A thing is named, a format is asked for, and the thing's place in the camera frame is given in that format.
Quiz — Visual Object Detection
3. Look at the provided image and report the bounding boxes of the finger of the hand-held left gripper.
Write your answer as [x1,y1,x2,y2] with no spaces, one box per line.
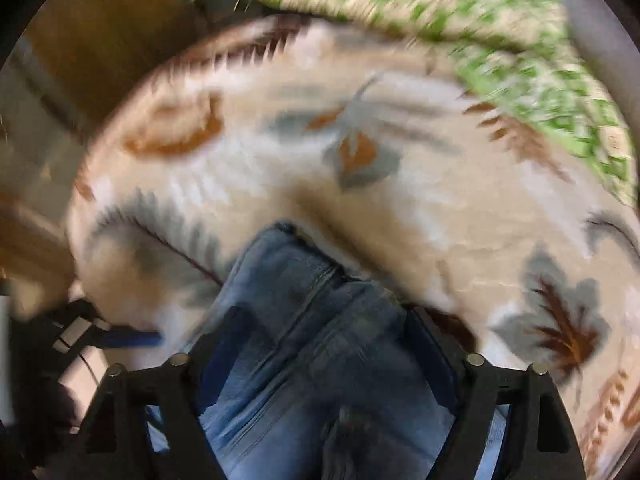
[96,326,166,351]

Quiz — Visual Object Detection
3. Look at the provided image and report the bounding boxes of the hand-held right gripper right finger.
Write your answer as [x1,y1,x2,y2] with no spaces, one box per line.
[406,308,587,480]

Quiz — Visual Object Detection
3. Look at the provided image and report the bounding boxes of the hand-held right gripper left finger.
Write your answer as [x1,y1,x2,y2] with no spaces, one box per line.
[50,306,242,480]

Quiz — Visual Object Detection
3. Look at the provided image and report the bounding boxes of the blue jeans pants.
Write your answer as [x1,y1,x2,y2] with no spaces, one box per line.
[147,220,511,480]

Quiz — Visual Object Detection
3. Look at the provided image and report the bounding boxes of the leaf print blanket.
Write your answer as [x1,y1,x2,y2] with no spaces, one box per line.
[65,14,640,480]

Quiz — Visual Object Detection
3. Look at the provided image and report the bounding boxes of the green white patterned cloth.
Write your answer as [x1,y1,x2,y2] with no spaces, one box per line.
[247,0,633,207]

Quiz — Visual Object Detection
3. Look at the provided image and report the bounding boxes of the brown wooden furniture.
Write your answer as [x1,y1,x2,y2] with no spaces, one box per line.
[22,0,253,128]

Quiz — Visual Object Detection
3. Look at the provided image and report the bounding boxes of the grey quilt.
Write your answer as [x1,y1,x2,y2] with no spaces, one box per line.
[560,0,632,97]

